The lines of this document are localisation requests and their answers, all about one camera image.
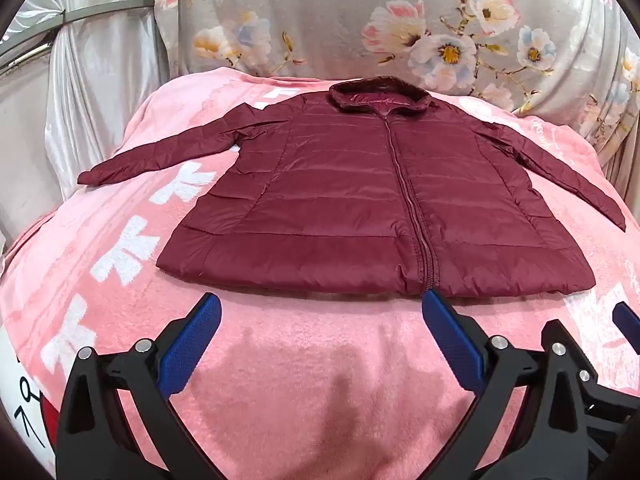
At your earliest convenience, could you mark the grey floral cloth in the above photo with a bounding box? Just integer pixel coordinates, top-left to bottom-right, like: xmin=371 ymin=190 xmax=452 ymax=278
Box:
xmin=152 ymin=0 xmax=640 ymax=181

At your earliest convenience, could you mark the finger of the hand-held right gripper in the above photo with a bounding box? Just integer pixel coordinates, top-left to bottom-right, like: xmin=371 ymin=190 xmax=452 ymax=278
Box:
xmin=612 ymin=302 xmax=640 ymax=345

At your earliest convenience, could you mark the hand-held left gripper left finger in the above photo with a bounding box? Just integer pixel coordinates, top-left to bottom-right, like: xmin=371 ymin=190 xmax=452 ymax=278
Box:
xmin=56 ymin=291 xmax=223 ymax=480

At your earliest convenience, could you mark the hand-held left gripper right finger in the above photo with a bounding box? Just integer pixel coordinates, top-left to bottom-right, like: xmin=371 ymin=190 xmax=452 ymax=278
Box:
xmin=421 ymin=290 xmax=623 ymax=480

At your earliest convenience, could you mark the metal curtain rail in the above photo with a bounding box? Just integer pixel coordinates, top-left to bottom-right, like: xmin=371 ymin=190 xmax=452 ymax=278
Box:
xmin=0 ymin=0 xmax=156 ymax=68

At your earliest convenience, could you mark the pink printed blanket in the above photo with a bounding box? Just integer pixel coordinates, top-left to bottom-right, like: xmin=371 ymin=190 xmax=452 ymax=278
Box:
xmin=0 ymin=67 xmax=640 ymax=480

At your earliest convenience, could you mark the white satin curtain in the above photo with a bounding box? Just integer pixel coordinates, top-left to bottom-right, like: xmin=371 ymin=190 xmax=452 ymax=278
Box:
xmin=0 ymin=0 xmax=173 ymax=246

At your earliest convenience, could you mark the maroon puffer jacket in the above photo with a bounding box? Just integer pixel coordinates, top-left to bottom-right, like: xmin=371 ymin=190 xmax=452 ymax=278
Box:
xmin=77 ymin=76 xmax=627 ymax=297

